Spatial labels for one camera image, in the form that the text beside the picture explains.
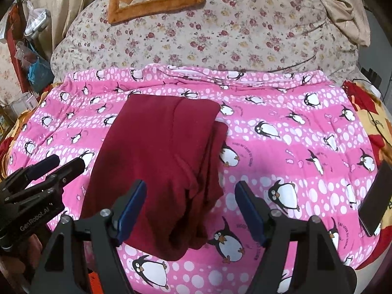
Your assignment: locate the black device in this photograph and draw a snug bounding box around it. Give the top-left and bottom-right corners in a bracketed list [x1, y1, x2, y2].
[361, 67, 383, 90]

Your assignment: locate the beige crumpled cloth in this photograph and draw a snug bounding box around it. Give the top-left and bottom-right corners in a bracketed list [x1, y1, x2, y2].
[294, 0, 372, 47]

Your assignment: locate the dark red garment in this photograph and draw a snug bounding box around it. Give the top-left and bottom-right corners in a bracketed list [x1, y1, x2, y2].
[80, 93, 229, 261]

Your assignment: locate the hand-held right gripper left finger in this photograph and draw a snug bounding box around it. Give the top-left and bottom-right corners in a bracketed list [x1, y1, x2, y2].
[31, 179, 148, 294]

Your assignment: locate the red and yellow printed blanket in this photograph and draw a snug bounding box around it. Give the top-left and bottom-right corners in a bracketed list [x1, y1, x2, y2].
[341, 80, 392, 270]

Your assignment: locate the pink penguin print blanket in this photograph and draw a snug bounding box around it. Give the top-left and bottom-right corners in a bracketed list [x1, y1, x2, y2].
[6, 64, 387, 294]

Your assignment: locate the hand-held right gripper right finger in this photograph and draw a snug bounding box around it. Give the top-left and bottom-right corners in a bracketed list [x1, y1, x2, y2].
[234, 180, 358, 294]

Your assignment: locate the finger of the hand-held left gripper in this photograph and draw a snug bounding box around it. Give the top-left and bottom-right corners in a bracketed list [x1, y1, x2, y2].
[4, 158, 86, 205]
[5, 154, 61, 190]

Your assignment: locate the clear plastic bag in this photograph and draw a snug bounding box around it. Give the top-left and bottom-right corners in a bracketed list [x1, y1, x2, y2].
[24, 1, 52, 39]

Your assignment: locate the beige curtain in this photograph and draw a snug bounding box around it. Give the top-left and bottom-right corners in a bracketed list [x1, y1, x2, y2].
[21, 0, 101, 65]

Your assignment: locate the black phone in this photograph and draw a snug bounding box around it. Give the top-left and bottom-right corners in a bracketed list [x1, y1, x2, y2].
[358, 160, 392, 237]

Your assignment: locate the blue plastic bag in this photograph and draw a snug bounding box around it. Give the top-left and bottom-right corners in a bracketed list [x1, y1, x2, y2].
[27, 53, 55, 84]

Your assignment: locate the floral print duvet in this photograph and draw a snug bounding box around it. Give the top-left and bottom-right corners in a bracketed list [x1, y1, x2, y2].
[50, 0, 359, 83]

